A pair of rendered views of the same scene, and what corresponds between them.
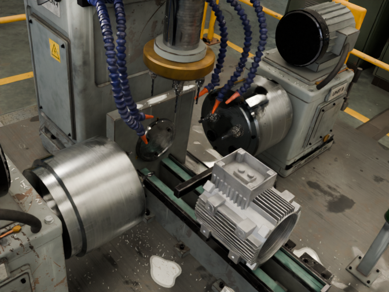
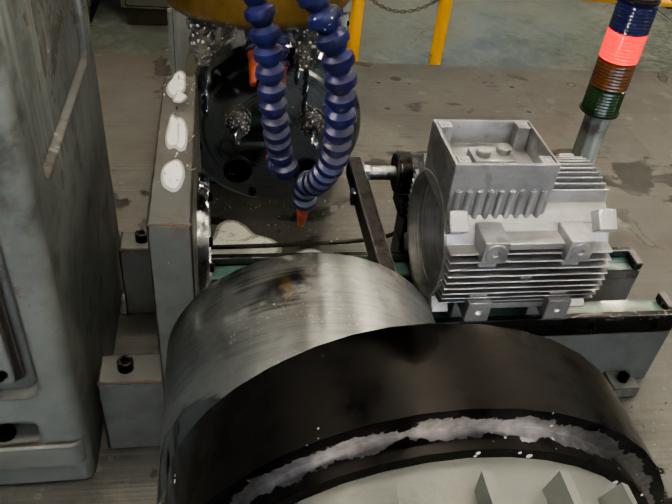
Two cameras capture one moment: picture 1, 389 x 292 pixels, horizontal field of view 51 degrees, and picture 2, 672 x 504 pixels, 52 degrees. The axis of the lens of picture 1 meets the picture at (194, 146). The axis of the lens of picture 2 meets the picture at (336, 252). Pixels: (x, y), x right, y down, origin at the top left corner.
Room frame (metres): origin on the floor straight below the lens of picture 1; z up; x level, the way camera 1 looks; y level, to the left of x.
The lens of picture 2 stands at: (0.47, 0.52, 1.52)
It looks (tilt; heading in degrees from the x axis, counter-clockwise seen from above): 39 degrees down; 307
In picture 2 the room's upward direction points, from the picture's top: 7 degrees clockwise
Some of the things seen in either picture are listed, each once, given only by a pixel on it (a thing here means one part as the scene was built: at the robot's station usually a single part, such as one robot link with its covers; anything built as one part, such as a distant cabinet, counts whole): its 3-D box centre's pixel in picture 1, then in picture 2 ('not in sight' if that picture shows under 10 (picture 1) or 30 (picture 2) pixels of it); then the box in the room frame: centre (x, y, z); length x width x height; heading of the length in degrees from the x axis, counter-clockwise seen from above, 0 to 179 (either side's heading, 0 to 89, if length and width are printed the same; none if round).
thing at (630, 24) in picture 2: not in sight; (633, 15); (0.79, -0.56, 1.19); 0.06 x 0.06 x 0.04
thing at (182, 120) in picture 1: (143, 141); (153, 264); (1.01, 0.16, 0.97); 0.30 x 0.11 x 0.34; 139
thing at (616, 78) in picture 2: not in sight; (613, 71); (0.79, -0.56, 1.10); 0.06 x 0.06 x 0.04
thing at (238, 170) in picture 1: (242, 178); (487, 168); (0.76, -0.13, 1.11); 0.12 x 0.11 x 0.07; 49
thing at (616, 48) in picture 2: not in sight; (623, 44); (0.79, -0.56, 1.14); 0.06 x 0.06 x 0.04
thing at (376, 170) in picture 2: not in sight; (387, 172); (0.92, -0.16, 1.01); 0.08 x 0.02 x 0.02; 49
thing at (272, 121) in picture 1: (251, 115); (268, 89); (1.17, -0.17, 1.04); 0.41 x 0.25 x 0.25; 139
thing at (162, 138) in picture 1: (157, 141); (206, 235); (0.97, 0.11, 1.01); 0.15 x 0.02 x 0.15; 139
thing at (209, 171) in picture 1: (209, 174); (370, 219); (0.86, -0.06, 1.01); 0.26 x 0.04 x 0.03; 139
